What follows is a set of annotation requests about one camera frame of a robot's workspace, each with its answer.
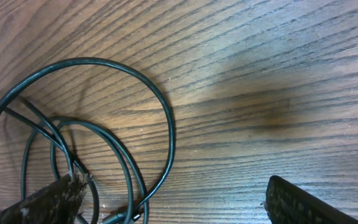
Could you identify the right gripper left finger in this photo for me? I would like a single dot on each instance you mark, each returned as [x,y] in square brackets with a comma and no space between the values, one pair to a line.
[57,203]

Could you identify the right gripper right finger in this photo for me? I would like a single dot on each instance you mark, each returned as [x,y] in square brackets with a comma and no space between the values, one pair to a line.
[286,203]

